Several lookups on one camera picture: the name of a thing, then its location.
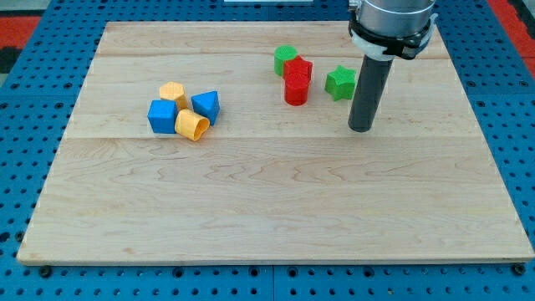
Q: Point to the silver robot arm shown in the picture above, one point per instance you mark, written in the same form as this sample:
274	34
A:
386	29

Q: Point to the yellow heart block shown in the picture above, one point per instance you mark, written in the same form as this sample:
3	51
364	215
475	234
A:
191	125

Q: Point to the yellow hexagon block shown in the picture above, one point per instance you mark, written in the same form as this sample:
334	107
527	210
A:
176	92

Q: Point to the red cylinder block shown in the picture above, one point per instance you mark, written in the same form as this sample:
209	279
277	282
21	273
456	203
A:
296	89

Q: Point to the wooden board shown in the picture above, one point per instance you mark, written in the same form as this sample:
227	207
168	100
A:
269	183

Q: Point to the blue triangle block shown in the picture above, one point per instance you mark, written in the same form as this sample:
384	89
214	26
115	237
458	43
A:
207	105

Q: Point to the red star block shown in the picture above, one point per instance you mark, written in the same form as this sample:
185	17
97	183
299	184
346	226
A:
298	65

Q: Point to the green star block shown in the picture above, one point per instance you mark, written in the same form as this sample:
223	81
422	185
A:
340	83

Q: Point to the green cylinder block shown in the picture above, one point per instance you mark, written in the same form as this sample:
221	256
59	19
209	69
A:
282	54

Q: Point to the blue cube block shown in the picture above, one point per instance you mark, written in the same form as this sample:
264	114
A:
162	116

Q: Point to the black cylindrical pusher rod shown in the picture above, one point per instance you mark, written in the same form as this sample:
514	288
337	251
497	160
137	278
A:
369	89

